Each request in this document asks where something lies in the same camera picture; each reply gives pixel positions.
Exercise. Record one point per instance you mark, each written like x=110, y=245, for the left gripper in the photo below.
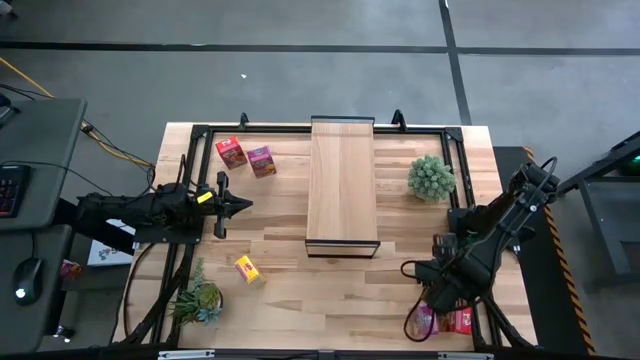
x=221, y=205

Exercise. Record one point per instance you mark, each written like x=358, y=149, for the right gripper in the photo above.
x=445, y=287

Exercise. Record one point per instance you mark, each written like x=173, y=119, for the red Froot Loops cereal box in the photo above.
x=231, y=152
x=462, y=320

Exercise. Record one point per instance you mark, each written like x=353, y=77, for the yellow cereal box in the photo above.
x=248, y=269

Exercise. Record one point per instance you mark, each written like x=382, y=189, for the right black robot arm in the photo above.
x=500, y=225

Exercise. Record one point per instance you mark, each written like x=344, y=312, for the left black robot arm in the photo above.
x=130, y=207

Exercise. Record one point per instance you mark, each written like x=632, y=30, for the spiky succulent potted plant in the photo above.
x=202, y=300

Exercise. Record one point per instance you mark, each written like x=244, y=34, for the black mat hazard stripe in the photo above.
x=545, y=300

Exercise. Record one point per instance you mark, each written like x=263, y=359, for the round green potted plant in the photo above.
x=431, y=178

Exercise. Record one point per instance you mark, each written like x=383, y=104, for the white printed box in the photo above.
x=107, y=252

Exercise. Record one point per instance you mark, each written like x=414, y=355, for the black metal side stand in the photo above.
x=602, y=225

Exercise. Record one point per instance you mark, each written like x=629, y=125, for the colourful small packet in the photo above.
x=70, y=270

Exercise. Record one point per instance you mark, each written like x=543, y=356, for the grey desk panel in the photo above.
x=40, y=160
x=20, y=330

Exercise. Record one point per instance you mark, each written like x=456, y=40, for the black computer mouse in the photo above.
x=27, y=282

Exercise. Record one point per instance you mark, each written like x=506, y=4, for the backlit black keyboard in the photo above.
x=12, y=192

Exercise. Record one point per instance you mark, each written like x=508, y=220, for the silver metal bracket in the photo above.
x=185, y=355
x=465, y=356

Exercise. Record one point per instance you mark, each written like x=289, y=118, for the black metal table frame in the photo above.
x=260, y=129

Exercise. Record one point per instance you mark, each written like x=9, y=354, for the wooden shelf black metal frame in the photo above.
x=342, y=190

